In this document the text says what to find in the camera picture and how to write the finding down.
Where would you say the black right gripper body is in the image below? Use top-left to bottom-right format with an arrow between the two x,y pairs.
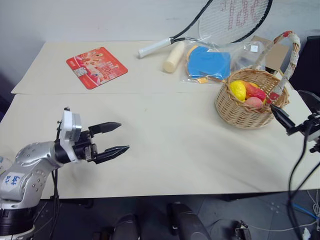
286,113 -> 320,137

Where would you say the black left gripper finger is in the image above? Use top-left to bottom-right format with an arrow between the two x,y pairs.
87,121 -> 123,139
95,145 -> 131,165

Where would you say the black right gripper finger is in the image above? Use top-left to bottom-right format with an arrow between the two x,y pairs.
270,104 -> 296,130
298,89 -> 320,114

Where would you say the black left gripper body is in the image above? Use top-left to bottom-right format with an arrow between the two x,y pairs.
73,129 -> 99,163

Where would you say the pink peach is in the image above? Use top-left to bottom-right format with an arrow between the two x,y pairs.
244,96 -> 266,108

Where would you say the red yellow mango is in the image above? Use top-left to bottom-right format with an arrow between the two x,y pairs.
243,81 -> 267,103

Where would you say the yellow lemon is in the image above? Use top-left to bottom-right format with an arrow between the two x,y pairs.
229,79 -> 248,102

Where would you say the brown cardboard box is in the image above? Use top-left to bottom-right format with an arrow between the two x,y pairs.
249,35 -> 291,76

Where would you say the red snack packet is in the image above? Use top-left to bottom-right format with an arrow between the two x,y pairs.
65,46 -> 129,91

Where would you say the clear plastic container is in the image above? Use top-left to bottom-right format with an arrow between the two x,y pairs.
234,41 -> 266,70

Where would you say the small dark rounded shape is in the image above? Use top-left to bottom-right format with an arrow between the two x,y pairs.
113,213 -> 139,240

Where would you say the clear plastic bag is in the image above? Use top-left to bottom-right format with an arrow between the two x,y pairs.
179,34 -> 266,86

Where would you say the blue table tennis paddle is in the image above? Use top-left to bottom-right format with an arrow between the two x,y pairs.
185,45 -> 232,85

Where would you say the black tennis racket white grip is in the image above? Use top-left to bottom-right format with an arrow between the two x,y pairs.
137,0 -> 274,60

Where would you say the cream wooden cylinder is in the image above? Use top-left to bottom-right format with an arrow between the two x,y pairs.
162,41 -> 186,74

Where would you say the large dark rounded shape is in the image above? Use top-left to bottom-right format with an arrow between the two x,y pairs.
166,201 -> 212,240

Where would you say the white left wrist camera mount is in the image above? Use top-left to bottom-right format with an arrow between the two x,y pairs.
57,107 -> 84,164

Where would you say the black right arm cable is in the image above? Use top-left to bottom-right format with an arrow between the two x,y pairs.
287,122 -> 320,240

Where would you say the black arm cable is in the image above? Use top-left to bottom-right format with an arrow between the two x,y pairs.
287,122 -> 320,240
48,166 -> 61,240

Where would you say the wicker basket with wrapped handle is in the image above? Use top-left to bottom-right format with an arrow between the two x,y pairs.
214,29 -> 302,130

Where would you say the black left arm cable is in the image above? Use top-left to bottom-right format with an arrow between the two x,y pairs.
48,166 -> 61,240

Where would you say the blue floor cable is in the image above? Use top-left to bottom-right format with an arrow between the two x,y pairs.
292,202 -> 318,221

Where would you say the white floor cable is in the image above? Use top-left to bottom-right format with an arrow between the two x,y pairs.
249,189 -> 320,232

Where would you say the small black floor bracket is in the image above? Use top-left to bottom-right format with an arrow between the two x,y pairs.
234,219 -> 252,240

